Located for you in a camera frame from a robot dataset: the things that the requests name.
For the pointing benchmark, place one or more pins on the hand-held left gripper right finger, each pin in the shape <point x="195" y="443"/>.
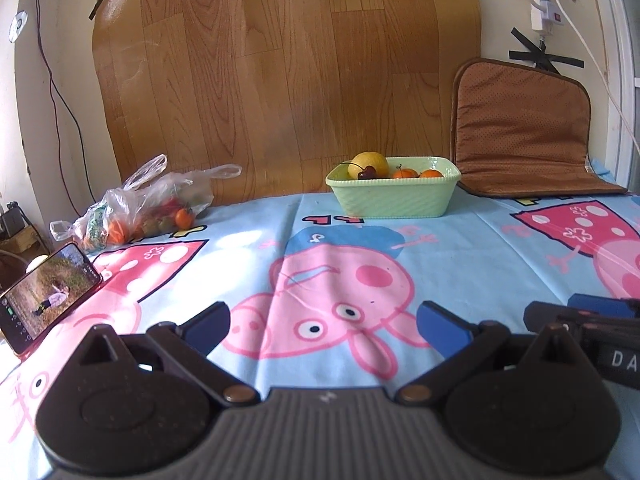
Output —
<point x="440" y="327"/>

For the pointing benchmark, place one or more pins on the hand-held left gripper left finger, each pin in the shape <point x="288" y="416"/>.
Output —
<point x="207" y="325"/>

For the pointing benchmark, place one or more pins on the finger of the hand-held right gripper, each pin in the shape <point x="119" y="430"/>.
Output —
<point x="605" y="306"/>
<point x="550" y="317"/>

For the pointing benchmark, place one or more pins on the light green plastic basket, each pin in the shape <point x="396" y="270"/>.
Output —
<point x="395" y="197"/>

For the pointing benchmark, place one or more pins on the orange tangerine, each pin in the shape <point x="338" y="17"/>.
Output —
<point x="431" y="173"/>
<point x="405" y="173"/>

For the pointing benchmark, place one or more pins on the dark red cherry tomato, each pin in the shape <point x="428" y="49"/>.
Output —
<point x="369" y="173"/>

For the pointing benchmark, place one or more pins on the large yellow citrus fruit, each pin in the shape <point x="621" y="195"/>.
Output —
<point x="370" y="160"/>

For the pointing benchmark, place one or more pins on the cartoon printed blanket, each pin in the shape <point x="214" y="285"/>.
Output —
<point x="325" y="260"/>

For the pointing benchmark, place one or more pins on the clear plastic bag of produce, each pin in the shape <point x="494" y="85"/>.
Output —
<point x="140" y="200"/>

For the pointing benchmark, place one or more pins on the smartphone in red case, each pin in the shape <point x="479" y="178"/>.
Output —
<point x="47" y="295"/>

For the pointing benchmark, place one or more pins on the brown seat cushion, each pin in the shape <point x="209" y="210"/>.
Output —
<point x="525" y="125"/>

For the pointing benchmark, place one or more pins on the black tape cross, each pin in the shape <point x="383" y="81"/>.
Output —
<point x="545" y="55"/>

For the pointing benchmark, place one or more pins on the wood grain vinyl sheet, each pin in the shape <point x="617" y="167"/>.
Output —
<point x="280" y="70"/>

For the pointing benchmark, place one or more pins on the window frame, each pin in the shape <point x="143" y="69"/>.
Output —
<point x="622" y="60"/>

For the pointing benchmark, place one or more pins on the round white wall disc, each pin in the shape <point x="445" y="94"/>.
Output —
<point x="19" y="25"/>

